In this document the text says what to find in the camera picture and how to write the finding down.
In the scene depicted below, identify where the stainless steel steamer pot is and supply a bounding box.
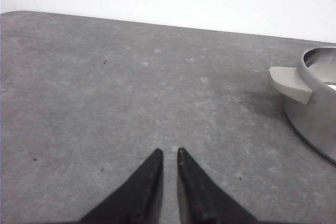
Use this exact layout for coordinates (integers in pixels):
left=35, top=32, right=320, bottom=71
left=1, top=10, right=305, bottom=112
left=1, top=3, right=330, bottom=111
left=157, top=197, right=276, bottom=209
left=269, top=46, right=335, bottom=162

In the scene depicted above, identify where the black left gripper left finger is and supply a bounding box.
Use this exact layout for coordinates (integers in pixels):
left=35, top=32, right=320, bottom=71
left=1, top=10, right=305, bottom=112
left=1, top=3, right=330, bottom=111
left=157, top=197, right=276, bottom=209
left=79, top=148, right=163, bottom=223

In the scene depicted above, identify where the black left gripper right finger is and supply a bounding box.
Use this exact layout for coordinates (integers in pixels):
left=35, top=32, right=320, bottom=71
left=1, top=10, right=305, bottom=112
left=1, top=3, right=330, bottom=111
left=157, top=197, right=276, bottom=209
left=177, top=148, right=258, bottom=223

